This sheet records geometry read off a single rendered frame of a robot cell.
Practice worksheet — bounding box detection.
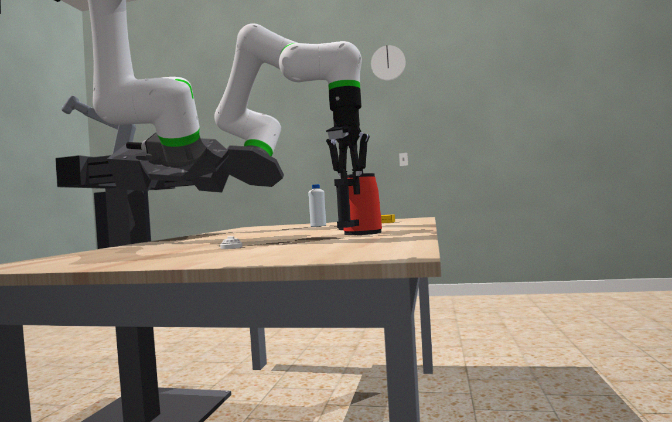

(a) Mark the white plastic bottle with blue cap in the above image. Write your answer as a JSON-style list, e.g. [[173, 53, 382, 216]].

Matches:
[[308, 185, 326, 227]]

